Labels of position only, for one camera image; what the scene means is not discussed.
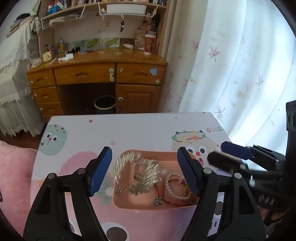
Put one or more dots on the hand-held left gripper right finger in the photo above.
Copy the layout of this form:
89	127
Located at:
188	171

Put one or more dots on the small white bottle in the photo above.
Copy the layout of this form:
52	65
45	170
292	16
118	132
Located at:
128	46

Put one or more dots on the flower earring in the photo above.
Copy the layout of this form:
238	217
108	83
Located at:
158	200

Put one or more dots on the hanging keys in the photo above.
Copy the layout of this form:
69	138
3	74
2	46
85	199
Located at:
122	26

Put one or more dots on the wooden desk with drawers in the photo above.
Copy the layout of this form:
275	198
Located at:
92	71

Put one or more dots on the yellow mug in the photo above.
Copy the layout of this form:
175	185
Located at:
47	56

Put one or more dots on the dark waste bin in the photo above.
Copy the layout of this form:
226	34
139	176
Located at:
105	105

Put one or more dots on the white leaf print curtain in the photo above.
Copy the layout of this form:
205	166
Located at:
231	69

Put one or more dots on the patterned paper bag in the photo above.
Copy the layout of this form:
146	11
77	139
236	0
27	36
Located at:
140	39

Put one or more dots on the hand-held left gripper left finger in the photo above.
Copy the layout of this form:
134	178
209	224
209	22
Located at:
101	169

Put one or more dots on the pink fluffy blanket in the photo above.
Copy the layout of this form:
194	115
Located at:
13	176

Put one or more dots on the bed with white lace cover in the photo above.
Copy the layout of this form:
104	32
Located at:
13	81

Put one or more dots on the red patterned cup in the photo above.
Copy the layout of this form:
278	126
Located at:
149	45

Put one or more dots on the cartoon printed table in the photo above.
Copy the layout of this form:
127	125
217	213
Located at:
138	132

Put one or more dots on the glass jar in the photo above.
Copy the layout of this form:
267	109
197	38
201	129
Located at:
60	47

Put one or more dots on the pink storage box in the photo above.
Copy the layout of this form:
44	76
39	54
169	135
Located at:
138	204

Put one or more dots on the clear plastic bag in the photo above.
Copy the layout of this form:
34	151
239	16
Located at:
36	62

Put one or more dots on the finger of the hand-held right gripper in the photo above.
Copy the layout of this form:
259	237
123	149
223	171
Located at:
235	149
222	160

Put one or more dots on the wooden desk hutch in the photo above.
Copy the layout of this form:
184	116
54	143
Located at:
97	30

